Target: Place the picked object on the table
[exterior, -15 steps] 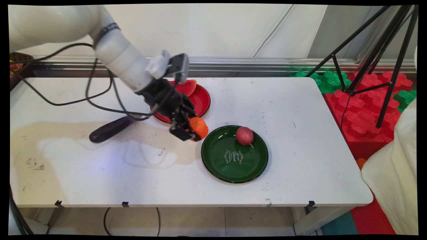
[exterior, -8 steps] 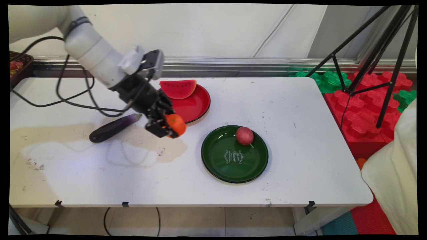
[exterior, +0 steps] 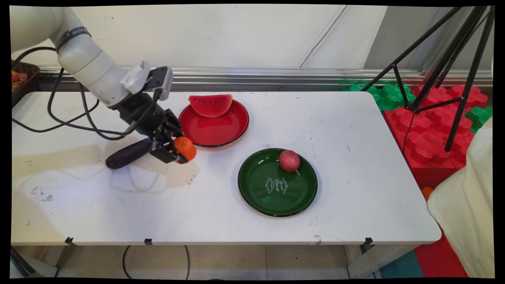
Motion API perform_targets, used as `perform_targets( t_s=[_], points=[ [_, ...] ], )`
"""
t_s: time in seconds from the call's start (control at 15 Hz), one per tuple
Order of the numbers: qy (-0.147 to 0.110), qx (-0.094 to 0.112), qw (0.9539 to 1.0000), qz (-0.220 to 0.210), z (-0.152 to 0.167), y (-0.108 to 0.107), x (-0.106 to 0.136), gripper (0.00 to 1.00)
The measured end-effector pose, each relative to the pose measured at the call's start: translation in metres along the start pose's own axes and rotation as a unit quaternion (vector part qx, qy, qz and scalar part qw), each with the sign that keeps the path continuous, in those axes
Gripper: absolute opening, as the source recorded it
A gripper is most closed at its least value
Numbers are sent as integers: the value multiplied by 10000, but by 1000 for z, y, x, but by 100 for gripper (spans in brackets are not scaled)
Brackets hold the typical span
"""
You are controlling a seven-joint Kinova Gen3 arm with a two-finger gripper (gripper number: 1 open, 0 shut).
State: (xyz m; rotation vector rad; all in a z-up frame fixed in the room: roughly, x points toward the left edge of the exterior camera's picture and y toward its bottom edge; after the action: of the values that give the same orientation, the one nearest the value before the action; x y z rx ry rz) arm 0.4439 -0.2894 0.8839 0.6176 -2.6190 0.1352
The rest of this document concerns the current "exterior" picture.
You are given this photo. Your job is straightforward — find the toy watermelon slice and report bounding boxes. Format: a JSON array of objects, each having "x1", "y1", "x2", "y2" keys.
[{"x1": 188, "y1": 94, "x2": 234, "y2": 118}]

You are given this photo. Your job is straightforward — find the black tripod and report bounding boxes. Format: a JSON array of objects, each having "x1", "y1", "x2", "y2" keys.
[{"x1": 361, "y1": 6, "x2": 496, "y2": 153}]

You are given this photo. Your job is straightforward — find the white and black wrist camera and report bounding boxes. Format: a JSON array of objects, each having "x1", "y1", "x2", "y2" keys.
[{"x1": 120, "y1": 59, "x2": 174, "y2": 102}]

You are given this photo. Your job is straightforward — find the aluminium wall rail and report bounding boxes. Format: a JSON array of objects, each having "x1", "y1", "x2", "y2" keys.
[{"x1": 37, "y1": 66, "x2": 494, "y2": 88}]

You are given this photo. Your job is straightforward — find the small green foam block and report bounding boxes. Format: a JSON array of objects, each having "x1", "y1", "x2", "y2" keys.
[{"x1": 465, "y1": 106, "x2": 493, "y2": 134}]

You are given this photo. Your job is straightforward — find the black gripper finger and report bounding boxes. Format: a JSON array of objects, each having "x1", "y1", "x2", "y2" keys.
[
  {"x1": 163, "y1": 108, "x2": 185, "y2": 140},
  {"x1": 149, "y1": 138, "x2": 189, "y2": 164}
]

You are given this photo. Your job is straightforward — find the purple toy eggplant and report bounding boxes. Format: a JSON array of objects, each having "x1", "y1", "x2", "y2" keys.
[{"x1": 105, "y1": 137, "x2": 155, "y2": 170}]

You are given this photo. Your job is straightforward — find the dark woven basket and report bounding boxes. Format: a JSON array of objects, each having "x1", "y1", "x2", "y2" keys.
[{"x1": 11, "y1": 61, "x2": 41, "y2": 108}]

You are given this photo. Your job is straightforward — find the speckled red toy fruit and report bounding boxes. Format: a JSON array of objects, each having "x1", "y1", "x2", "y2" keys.
[{"x1": 279, "y1": 149, "x2": 301, "y2": 173}]

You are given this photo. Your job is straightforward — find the white table leg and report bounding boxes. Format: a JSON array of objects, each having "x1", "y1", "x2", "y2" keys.
[{"x1": 347, "y1": 244, "x2": 419, "y2": 279}]

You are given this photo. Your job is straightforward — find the black floor cable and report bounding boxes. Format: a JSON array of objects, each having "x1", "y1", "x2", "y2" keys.
[{"x1": 122, "y1": 245, "x2": 191, "y2": 280}]

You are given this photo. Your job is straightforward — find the grey floor equipment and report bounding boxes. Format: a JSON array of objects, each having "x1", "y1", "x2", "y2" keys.
[{"x1": 11, "y1": 247, "x2": 58, "y2": 278}]

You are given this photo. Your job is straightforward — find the red plate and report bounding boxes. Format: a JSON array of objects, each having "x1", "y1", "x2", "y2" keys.
[{"x1": 178, "y1": 99, "x2": 250, "y2": 148}]

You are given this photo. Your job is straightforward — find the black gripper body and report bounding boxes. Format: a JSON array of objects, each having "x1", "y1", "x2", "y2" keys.
[{"x1": 109, "y1": 93, "x2": 168, "y2": 141}]

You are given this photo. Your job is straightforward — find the red foam blocks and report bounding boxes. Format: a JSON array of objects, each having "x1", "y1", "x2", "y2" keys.
[{"x1": 383, "y1": 84, "x2": 490, "y2": 191}]

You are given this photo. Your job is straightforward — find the red floor mat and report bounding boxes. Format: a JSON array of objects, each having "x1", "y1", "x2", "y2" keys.
[{"x1": 414, "y1": 232, "x2": 469, "y2": 278}]

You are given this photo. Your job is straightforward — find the red toy in basket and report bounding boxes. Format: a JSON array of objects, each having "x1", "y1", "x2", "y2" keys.
[{"x1": 11, "y1": 71, "x2": 29, "y2": 94}]

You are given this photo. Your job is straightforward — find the teal floor mat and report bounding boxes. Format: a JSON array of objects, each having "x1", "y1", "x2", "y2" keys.
[{"x1": 380, "y1": 250, "x2": 423, "y2": 279}]

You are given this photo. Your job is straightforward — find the cream white cloth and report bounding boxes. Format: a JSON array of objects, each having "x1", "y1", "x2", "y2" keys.
[{"x1": 428, "y1": 118, "x2": 496, "y2": 279}]

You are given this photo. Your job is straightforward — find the green plate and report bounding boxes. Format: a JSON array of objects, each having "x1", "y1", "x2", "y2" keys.
[{"x1": 238, "y1": 148, "x2": 318, "y2": 217}]

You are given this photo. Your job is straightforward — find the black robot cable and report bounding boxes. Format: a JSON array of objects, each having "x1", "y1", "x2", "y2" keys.
[{"x1": 11, "y1": 46, "x2": 159, "y2": 141}]

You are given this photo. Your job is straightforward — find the orange toy tangerine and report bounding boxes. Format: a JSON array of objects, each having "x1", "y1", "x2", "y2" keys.
[{"x1": 173, "y1": 136, "x2": 197, "y2": 163}]

